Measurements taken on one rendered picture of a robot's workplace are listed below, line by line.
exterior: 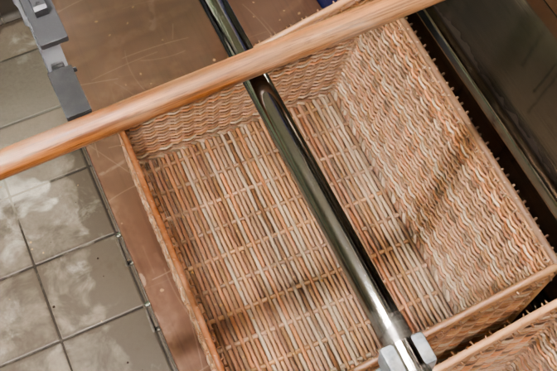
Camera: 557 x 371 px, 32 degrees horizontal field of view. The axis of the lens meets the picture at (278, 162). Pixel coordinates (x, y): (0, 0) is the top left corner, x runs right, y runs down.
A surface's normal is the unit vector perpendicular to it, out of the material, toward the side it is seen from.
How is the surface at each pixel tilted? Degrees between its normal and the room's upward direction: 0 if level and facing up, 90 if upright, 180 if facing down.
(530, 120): 70
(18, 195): 0
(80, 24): 0
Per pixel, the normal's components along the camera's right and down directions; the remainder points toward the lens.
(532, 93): -0.86, 0.18
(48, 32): 0.00, -0.50
